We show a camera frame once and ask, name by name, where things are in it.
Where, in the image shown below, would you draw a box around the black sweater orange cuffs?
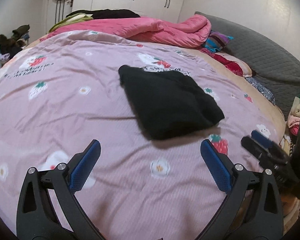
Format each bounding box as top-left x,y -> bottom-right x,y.
119,65 -> 225,140

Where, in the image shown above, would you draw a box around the folded clothes stack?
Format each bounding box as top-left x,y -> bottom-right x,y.
280,90 -> 300,156

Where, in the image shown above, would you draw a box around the dark clothes pile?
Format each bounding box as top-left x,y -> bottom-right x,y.
0,24 -> 30,59

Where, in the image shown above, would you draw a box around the blue floral pillow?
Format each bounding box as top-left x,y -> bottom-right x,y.
245,77 -> 275,105

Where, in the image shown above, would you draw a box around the grey quilted headboard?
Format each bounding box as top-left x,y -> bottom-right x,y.
195,11 -> 300,118

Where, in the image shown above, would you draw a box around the red patterned pillow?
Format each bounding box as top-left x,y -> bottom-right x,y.
198,48 -> 253,78

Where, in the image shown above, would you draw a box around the striped colourful pillow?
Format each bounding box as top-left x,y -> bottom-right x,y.
202,30 -> 234,53

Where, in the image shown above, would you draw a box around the pink strawberry print quilt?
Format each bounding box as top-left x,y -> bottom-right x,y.
0,31 -> 275,239

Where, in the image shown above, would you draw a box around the pink comforter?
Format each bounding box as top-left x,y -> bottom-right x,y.
40,15 -> 211,48

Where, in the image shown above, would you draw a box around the black garment on bed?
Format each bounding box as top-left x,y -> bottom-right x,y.
67,9 -> 140,20

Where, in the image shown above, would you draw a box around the green blanket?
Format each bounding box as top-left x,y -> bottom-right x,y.
48,13 -> 93,33

